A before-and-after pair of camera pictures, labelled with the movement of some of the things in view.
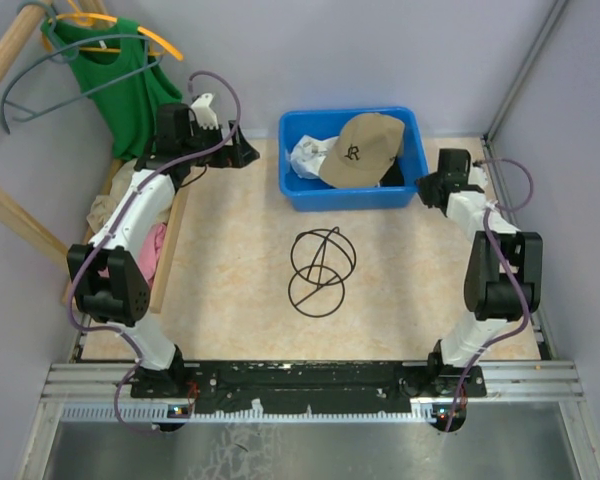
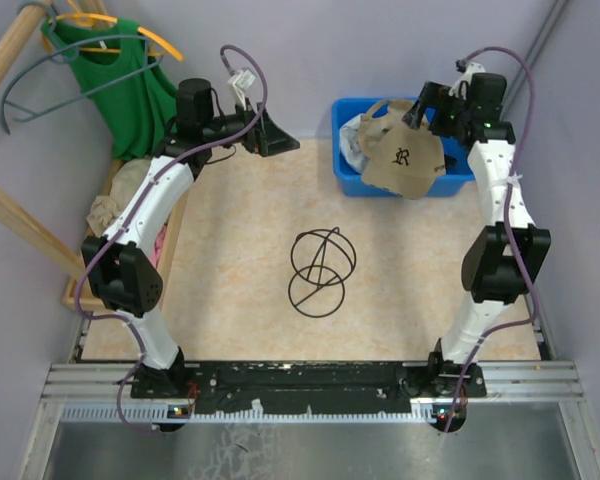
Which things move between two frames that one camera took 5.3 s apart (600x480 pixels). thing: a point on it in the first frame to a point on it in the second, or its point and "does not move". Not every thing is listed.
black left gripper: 240,154 to 266,138
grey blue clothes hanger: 61,45 does not move
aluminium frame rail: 104,393 does not move
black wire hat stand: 322,259 does not move
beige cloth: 103,203 does not move
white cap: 307,154 to 350,143
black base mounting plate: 309,387 does not move
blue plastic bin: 304,194 to 350,181
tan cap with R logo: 364,151 to 407,162
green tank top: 117,64 does not move
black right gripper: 424,184 to 435,96
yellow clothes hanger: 88,19 does not move
